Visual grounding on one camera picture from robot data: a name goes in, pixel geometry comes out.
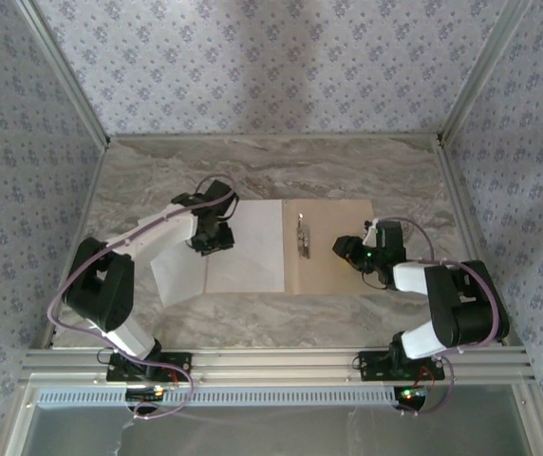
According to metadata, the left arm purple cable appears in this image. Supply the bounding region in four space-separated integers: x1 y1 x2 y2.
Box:
46 174 240 422

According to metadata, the small circuit board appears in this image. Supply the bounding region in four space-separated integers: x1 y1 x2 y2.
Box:
125 385 167 401
393 385 430 401

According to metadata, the brown cardboard folder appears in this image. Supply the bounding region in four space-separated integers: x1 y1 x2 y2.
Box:
203 199 376 296

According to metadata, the thin aluminium table rail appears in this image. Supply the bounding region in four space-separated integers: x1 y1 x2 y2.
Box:
107 132 441 142

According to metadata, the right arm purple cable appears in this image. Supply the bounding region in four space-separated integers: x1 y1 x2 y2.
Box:
376 217 501 419

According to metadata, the white paper sheet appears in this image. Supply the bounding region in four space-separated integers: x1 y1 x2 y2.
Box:
204 199 286 294
150 239 209 310

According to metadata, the metal folder clip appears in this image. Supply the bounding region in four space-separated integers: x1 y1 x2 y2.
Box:
293 212 313 260

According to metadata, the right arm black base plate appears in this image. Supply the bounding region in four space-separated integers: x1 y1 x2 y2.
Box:
356 350 446 382

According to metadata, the aluminium table side rail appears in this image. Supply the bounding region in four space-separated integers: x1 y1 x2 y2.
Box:
434 141 525 351
40 142 111 351

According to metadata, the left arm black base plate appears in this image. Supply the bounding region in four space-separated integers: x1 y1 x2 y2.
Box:
104 351 194 384

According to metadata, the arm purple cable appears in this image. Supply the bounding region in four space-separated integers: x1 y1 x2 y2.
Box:
376 217 501 419
46 174 240 422

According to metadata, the grey slotted cable duct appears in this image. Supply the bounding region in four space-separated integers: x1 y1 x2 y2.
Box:
35 385 402 409

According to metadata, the aluminium frame post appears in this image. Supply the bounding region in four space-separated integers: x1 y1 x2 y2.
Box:
14 0 112 147
436 0 534 143

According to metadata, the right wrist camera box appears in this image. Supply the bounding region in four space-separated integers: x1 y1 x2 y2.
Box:
362 218 380 246

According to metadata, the grey metal panel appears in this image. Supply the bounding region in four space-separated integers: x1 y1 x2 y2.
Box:
28 403 532 456

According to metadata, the long aluminium mounting rail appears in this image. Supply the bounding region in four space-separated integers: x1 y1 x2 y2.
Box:
18 348 537 387

